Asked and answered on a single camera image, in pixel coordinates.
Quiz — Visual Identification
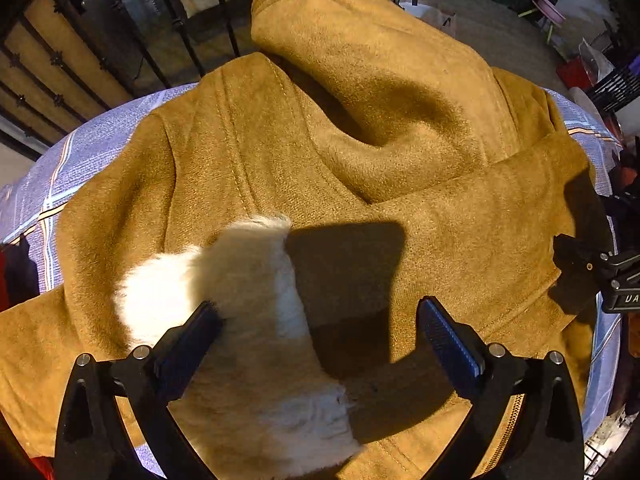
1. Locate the brown suede shearling coat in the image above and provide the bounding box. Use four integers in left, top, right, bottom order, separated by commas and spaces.
1, 0, 611, 479

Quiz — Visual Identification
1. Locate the red garment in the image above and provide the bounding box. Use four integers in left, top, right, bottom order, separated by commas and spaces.
0, 252, 12, 312

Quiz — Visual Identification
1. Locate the plaid lilac bed sheet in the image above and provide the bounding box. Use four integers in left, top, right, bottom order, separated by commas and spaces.
1, 84, 622, 468

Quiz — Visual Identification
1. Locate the pink stool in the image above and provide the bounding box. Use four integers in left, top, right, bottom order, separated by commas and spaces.
518, 0, 565, 44

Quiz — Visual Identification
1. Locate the black iron bed railing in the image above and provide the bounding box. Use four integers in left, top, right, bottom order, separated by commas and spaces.
1, 0, 250, 150

